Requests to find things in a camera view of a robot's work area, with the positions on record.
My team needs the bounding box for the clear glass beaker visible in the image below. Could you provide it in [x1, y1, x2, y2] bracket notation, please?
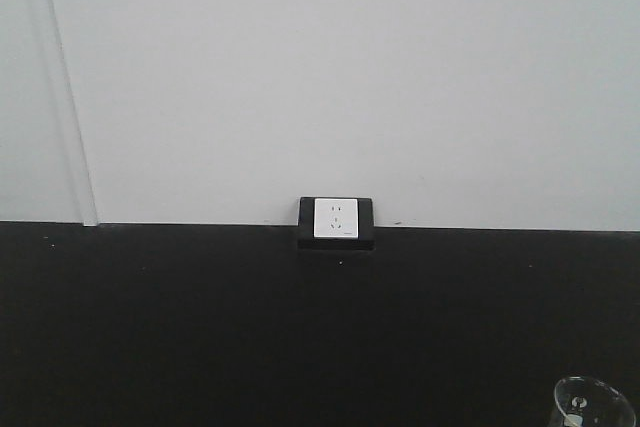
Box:
[548, 376, 638, 427]

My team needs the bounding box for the white socket in black box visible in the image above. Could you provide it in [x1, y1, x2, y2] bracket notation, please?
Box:
[297, 197, 375, 251]

